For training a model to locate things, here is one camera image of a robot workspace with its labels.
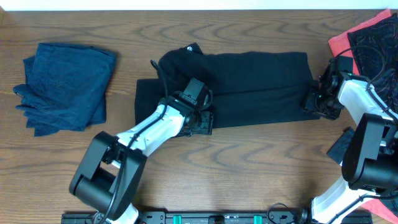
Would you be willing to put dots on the folded navy blue garment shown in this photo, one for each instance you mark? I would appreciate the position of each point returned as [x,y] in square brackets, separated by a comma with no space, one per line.
[64,87]

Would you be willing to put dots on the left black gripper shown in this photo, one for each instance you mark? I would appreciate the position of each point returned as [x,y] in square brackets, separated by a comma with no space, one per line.
[208,126]

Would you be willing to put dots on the black mounting rail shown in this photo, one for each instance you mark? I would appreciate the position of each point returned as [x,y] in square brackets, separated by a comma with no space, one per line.
[360,217]

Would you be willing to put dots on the red garment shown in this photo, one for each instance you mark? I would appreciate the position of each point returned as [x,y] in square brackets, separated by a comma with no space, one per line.
[337,45]

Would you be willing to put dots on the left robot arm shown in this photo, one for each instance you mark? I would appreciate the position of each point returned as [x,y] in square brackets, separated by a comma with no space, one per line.
[109,173]

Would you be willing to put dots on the black patterned garment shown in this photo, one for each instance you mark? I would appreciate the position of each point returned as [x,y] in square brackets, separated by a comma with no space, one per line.
[375,54]

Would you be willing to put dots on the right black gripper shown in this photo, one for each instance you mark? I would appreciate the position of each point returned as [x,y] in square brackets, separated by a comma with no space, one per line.
[310,104]

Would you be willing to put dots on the black t-shirt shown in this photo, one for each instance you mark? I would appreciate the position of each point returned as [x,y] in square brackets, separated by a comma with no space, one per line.
[248,88]

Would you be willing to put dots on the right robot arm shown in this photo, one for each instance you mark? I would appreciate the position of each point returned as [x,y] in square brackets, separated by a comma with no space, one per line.
[365,174]

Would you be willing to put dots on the black garment with logo tag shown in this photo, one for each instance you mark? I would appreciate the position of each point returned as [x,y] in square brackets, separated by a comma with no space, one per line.
[339,148]

